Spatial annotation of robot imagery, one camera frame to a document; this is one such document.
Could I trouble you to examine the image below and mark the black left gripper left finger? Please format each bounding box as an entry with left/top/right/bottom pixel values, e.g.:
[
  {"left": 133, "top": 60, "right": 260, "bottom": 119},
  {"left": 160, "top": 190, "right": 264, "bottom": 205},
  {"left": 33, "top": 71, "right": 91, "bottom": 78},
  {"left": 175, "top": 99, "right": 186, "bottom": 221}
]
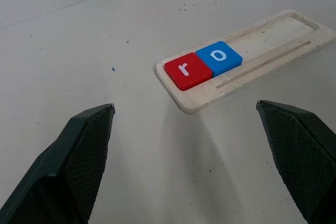
[{"left": 0, "top": 103, "right": 116, "bottom": 224}]

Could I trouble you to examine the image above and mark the red letter r tile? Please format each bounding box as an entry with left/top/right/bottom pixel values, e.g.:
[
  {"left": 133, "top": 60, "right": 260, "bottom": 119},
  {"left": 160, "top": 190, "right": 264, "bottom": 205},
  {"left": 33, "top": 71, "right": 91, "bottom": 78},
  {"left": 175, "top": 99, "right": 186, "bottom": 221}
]
[{"left": 164, "top": 52, "right": 213, "bottom": 91}]

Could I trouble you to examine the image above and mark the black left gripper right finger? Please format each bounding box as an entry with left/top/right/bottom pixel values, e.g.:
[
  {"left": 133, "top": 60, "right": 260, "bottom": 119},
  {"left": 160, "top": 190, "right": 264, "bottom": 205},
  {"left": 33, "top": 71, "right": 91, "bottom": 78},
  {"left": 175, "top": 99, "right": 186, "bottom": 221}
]
[{"left": 256, "top": 100, "right": 336, "bottom": 224}]

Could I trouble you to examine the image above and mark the wooden letter tile tray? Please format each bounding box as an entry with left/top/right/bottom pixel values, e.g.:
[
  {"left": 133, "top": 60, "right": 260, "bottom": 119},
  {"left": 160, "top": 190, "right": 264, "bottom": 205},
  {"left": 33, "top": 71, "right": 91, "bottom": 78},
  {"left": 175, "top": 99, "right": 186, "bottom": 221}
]
[{"left": 155, "top": 9, "right": 336, "bottom": 115}]

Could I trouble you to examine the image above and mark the blue letter o tile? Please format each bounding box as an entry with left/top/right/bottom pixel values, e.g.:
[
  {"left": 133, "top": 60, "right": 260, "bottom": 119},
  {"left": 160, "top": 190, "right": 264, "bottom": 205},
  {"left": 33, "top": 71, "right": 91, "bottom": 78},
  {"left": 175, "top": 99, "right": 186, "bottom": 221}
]
[{"left": 195, "top": 40, "right": 243, "bottom": 78}]

